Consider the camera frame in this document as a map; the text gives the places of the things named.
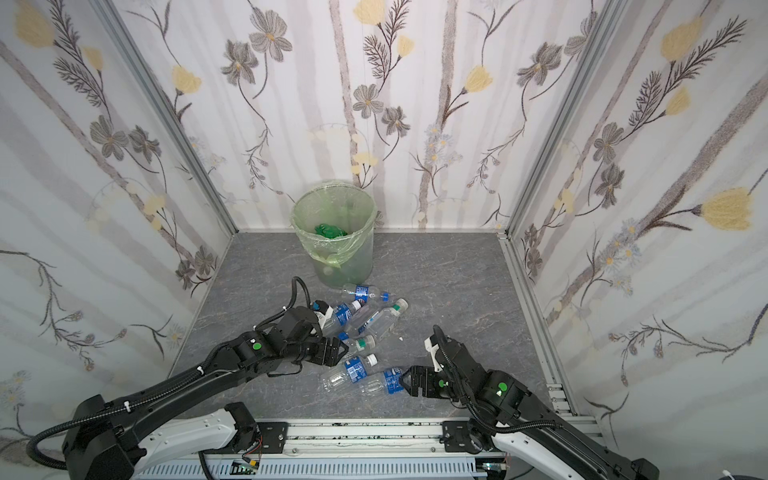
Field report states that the clear bottle blue label bottom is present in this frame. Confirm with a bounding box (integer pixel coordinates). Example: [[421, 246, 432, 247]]
[[361, 367, 404, 395]]

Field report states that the clear bottle white cap green band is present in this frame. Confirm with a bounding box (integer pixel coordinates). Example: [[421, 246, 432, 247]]
[[346, 335, 376, 356]]

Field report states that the clear bottle green ring grey cap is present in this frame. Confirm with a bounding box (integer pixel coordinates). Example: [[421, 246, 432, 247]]
[[357, 298, 409, 338]]

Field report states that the green bottle yellow cap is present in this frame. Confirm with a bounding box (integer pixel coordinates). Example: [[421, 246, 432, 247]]
[[315, 223, 348, 239]]

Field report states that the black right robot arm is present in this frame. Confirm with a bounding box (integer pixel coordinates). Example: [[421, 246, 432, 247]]
[[399, 326, 660, 479]]

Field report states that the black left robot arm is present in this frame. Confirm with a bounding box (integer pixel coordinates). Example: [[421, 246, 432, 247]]
[[25, 299, 349, 479]]

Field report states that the mesh waste bin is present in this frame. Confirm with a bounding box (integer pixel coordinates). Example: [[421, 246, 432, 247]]
[[290, 181, 378, 288]]

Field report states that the green plastic bin liner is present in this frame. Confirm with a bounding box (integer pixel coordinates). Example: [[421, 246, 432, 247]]
[[290, 181, 378, 268]]

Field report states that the clear bottle blue label white cap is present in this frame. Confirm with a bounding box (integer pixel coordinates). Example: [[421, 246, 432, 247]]
[[321, 300, 365, 336]]

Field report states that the clear bottle blue cap long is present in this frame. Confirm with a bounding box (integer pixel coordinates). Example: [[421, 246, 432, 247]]
[[337, 303, 382, 340]]

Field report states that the clear bottle blue cap pepsi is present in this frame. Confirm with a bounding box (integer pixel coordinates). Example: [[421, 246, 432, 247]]
[[342, 284, 390, 303]]

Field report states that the left corner aluminium profile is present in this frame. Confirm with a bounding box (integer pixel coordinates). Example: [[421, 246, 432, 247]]
[[89, 0, 239, 236]]

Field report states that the corner aluminium profile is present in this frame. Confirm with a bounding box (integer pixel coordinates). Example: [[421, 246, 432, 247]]
[[504, 0, 629, 237], [89, 0, 239, 236]]

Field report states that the right corner aluminium profile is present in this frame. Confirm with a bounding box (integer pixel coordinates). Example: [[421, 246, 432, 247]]
[[504, 0, 629, 237]]

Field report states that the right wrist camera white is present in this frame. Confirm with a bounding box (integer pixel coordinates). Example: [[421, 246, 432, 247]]
[[424, 334, 445, 372]]

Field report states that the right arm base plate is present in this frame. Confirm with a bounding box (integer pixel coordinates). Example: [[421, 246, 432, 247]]
[[440, 419, 494, 455]]

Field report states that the aluminium mounting rail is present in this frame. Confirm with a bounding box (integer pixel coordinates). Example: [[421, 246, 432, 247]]
[[137, 418, 601, 460]]

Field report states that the white slotted cable duct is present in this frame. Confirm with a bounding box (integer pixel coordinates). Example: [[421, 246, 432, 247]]
[[134, 458, 490, 480]]

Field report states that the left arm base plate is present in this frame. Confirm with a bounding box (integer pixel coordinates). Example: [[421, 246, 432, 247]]
[[243, 420, 289, 456]]

